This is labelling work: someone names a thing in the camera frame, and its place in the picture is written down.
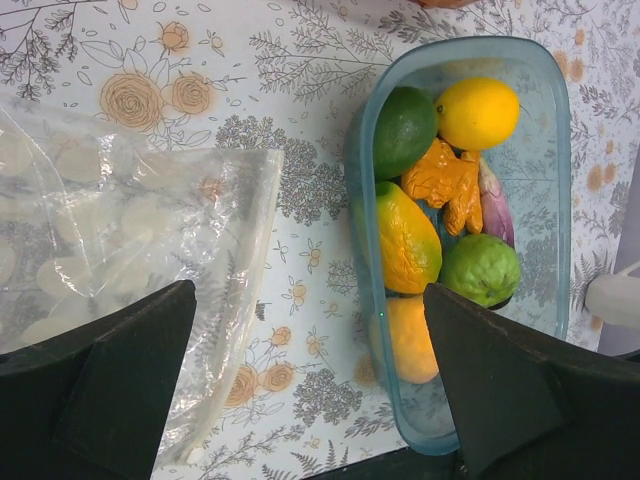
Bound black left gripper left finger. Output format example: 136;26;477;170
1;280;197;479

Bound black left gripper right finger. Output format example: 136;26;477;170
423;284;639;479

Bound yellow peach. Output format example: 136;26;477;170
387;296;439;384

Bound green custard apple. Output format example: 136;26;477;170
439;233;521;308

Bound clear zip top bag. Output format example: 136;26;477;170
1;95;284;467

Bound white plastic cup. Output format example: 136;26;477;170
585;262;640;329

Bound purple eggplant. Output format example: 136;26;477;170
478;156;515;248

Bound orange ginger root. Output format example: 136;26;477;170
400;138;484;235

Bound clear blue plastic tray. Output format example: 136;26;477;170
343;36;571;456

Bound yellow lemon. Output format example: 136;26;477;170
435;77;520;151

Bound green lime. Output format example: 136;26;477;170
373;86;438;181

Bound orange plastic basket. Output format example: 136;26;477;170
416;0;476;9

